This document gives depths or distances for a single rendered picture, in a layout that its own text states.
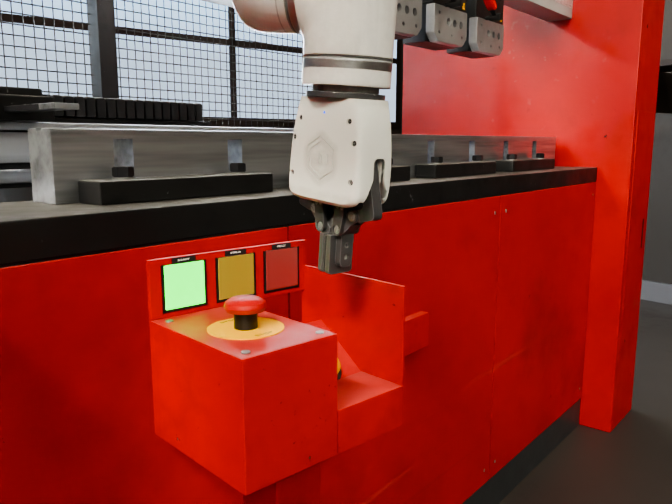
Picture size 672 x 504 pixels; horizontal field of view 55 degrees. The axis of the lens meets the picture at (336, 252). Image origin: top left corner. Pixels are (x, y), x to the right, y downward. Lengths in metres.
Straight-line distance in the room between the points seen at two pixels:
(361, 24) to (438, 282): 0.84
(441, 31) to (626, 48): 0.84
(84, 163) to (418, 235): 0.65
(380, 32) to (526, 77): 1.74
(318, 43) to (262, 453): 0.36
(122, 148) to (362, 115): 0.46
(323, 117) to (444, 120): 1.86
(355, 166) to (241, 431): 0.25
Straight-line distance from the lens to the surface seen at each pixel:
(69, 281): 0.76
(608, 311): 2.27
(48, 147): 0.88
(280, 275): 0.73
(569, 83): 2.26
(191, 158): 0.99
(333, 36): 0.59
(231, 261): 0.69
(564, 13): 2.23
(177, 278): 0.66
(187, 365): 0.61
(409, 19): 1.42
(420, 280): 1.28
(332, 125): 0.59
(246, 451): 0.56
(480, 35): 1.69
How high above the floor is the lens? 0.95
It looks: 10 degrees down
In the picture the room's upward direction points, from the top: straight up
